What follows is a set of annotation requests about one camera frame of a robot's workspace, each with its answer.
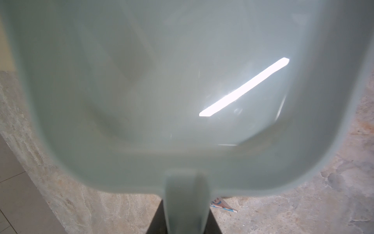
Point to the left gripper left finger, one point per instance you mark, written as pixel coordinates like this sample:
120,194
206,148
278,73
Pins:
158,224

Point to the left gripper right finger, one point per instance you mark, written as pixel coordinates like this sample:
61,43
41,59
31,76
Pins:
212,226

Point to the grey-green plastic dustpan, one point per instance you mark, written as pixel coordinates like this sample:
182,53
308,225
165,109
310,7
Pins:
191,100

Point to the white blue-red paper scrap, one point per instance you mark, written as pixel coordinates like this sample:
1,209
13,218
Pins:
219,203

